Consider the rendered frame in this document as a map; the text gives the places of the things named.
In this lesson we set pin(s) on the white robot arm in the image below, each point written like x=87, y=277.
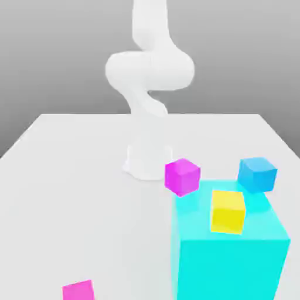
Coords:
x=150, y=70

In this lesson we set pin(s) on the small magenta cube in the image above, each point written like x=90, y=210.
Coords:
x=182, y=177

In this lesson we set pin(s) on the small yellow cube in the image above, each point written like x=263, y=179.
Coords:
x=227, y=213

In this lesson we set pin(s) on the small blue cube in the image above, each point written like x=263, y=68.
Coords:
x=257, y=175

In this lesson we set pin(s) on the small pink cube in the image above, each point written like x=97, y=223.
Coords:
x=78, y=291

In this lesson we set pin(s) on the large cyan box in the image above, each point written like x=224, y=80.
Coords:
x=229, y=267

